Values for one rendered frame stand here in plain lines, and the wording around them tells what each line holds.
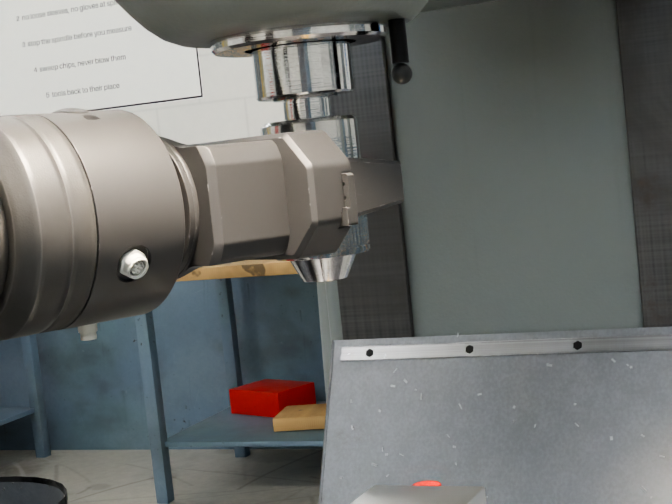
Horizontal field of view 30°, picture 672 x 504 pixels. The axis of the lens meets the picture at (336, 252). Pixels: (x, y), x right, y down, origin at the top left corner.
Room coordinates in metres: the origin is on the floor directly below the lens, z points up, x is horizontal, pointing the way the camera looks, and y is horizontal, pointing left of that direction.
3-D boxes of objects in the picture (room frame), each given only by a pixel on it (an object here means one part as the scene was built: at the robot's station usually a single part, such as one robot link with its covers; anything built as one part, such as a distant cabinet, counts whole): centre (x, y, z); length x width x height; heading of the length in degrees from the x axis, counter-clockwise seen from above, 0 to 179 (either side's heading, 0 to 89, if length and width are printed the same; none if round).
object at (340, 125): (0.61, 0.01, 1.26); 0.05 x 0.05 x 0.01
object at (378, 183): (0.59, -0.01, 1.23); 0.06 x 0.02 x 0.03; 132
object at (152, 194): (0.55, 0.07, 1.23); 0.13 x 0.12 x 0.10; 42
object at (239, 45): (0.61, 0.01, 1.31); 0.09 x 0.09 x 0.01
